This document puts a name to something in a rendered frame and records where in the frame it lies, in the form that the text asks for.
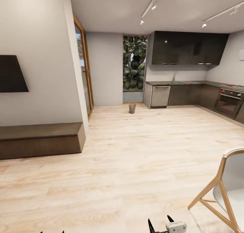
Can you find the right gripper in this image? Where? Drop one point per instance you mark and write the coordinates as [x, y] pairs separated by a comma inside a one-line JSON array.
[[152, 229]]

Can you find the cabinet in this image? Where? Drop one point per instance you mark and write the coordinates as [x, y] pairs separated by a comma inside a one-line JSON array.
[[41, 139], [169, 47], [207, 48]]

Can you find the door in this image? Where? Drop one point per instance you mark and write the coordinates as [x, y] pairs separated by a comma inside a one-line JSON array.
[[84, 65]]

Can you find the wall mounted tv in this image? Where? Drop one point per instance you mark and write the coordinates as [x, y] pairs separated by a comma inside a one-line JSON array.
[[11, 75]]

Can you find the trash can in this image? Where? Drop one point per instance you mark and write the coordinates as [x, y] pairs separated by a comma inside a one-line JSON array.
[[132, 108]]

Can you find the oven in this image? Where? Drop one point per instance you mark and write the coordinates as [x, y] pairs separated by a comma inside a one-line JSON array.
[[229, 100]]

